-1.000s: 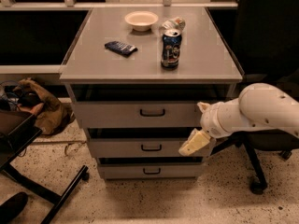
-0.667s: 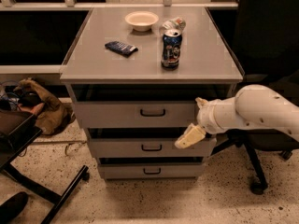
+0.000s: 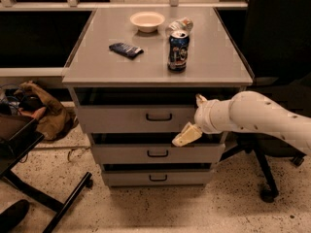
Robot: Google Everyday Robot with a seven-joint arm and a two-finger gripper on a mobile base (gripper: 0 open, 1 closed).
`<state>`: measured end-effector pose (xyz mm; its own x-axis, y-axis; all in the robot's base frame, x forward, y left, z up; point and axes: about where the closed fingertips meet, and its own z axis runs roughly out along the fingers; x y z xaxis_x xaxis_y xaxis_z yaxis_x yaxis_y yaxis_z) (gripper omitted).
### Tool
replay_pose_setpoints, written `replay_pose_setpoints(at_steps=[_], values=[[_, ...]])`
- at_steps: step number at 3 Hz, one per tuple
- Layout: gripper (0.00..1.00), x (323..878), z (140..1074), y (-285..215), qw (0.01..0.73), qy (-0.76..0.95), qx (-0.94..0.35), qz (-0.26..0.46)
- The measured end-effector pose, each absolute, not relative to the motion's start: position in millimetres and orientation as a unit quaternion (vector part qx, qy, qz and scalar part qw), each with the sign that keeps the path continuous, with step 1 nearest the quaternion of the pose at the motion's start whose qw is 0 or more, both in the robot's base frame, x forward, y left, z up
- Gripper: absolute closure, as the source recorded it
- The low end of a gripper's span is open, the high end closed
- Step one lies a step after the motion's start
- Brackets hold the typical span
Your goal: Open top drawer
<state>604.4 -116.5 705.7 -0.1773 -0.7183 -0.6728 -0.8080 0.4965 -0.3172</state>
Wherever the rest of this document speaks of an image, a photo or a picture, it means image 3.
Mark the grey top drawer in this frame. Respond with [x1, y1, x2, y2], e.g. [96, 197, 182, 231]
[77, 105, 196, 133]

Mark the black office chair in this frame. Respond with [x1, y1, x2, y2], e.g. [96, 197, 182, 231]
[218, 0, 311, 202]

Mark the white bowl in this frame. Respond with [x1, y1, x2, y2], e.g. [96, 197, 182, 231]
[130, 12, 165, 33]

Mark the dark blue snack packet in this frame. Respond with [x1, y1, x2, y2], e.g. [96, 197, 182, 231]
[109, 43, 144, 59]

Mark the grey drawer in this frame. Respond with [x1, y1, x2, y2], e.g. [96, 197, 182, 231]
[91, 144, 225, 164]
[77, 105, 196, 133]
[102, 170, 213, 187]

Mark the grey middle drawer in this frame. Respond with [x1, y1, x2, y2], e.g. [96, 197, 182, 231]
[91, 144, 225, 164]

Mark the black rolling stand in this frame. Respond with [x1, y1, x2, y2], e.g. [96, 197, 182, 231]
[0, 114, 94, 233]

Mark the black shoe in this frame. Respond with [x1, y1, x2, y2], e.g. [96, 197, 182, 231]
[0, 199, 30, 233]

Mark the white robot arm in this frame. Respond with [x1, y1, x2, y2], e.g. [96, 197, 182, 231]
[172, 91, 311, 155]

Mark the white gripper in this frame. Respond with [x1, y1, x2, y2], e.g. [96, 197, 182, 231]
[172, 94, 222, 147]

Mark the crushed plastic bottle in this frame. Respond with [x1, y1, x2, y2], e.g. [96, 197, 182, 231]
[165, 17, 193, 37]

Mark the grey long workbench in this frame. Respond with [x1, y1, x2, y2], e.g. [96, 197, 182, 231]
[1, 5, 252, 87]

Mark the grey drawer cabinet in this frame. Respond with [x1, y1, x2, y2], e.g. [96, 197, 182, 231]
[63, 7, 252, 187]

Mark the blue soda can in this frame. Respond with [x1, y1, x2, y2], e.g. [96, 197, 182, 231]
[167, 30, 190, 72]

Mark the brown bag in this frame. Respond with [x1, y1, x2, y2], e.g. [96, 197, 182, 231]
[14, 82, 74, 141]

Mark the grey bottom drawer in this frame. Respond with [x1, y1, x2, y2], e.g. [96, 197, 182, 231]
[102, 170, 213, 187]

